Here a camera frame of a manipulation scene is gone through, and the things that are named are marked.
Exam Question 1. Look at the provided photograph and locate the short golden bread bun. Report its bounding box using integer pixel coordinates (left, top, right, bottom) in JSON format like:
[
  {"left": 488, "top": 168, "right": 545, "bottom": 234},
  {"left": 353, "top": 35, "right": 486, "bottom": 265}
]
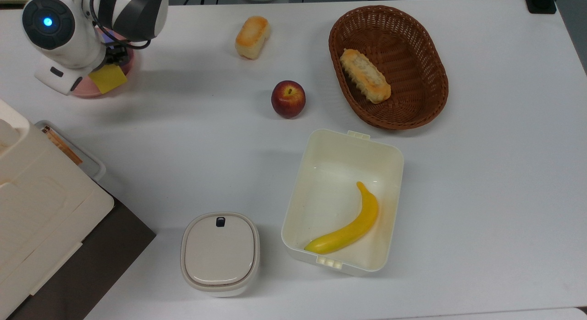
[{"left": 235, "top": 16, "right": 271, "bottom": 60}]

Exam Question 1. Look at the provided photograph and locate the small white lidded bin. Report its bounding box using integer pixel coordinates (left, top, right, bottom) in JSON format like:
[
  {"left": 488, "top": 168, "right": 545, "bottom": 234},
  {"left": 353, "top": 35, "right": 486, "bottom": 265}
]
[{"left": 180, "top": 212, "right": 260, "bottom": 298}]

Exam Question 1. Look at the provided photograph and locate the cream open plastic box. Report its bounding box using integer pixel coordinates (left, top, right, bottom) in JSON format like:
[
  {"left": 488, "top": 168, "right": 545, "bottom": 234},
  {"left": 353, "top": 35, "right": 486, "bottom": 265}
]
[{"left": 281, "top": 129, "right": 404, "bottom": 277}]

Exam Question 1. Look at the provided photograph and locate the pink plate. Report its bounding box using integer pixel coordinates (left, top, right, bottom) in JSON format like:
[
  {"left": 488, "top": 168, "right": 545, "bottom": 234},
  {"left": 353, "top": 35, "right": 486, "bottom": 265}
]
[{"left": 71, "top": 29, "right": 136, "bottom": 99}]

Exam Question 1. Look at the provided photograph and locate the long ridged bread loaf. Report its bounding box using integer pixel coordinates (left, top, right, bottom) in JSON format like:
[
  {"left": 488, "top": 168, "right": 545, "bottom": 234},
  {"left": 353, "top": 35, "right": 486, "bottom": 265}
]
[{"left": 340, "top": 49, "right": 392, "bottom": 104}]

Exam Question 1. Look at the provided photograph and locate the brown wicker basket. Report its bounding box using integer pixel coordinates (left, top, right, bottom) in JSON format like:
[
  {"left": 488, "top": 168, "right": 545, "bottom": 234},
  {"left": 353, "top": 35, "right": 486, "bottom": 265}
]
[{"left": 328, "top": 6, "right": 449, "bottom": 130}]

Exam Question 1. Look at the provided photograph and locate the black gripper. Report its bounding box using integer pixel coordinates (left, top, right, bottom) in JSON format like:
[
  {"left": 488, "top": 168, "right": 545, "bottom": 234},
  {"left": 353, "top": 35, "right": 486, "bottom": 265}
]
[{"left": 103, "top": 36, "right": 133, "bottom": 68}]

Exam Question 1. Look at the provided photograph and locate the yellow banana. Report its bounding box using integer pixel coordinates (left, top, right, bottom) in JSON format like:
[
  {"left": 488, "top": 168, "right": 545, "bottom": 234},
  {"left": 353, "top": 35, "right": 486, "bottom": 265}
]
[{"left": 304, "top": 182, "right": 379, "bottom": 255}]

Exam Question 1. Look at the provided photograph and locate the red apple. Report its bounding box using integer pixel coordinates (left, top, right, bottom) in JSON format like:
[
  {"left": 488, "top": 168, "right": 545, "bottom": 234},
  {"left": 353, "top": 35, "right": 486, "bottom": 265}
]
[{"left": 271, "top": 80, "right": 306, "bottom": 119}]

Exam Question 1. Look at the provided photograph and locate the black camera stand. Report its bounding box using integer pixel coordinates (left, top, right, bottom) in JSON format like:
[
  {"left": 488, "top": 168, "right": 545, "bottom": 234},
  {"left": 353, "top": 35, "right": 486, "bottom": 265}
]
[{"left": 524, "top": 0, "right": 558, "bottom": 14}]

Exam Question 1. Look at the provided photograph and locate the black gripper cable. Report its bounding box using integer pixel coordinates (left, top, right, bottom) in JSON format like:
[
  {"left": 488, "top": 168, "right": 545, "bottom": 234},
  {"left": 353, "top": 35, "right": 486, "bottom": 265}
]
[{"left": 89, "top": 0, "right": 152, "bottom": 50}]

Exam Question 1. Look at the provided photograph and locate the yellow cube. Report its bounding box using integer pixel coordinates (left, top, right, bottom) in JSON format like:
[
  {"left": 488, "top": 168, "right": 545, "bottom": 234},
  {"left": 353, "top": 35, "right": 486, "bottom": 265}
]
[{"left": 89, "top": 64, "right": 128, "bottom": 95}]

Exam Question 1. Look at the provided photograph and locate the dark brown drawer box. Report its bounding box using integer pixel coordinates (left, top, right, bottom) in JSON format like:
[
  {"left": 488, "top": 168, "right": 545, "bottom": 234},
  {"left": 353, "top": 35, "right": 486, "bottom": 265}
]
[{"left": 7, "top": 187, "right": 157, "bottom": 320}]

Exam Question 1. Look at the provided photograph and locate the cream cabinet with handles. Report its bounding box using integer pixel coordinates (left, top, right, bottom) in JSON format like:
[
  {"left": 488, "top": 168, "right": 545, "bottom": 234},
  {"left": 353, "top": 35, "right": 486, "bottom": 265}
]
[{"left": 0, "top": 99, "right": 115, "bottom": 320}]

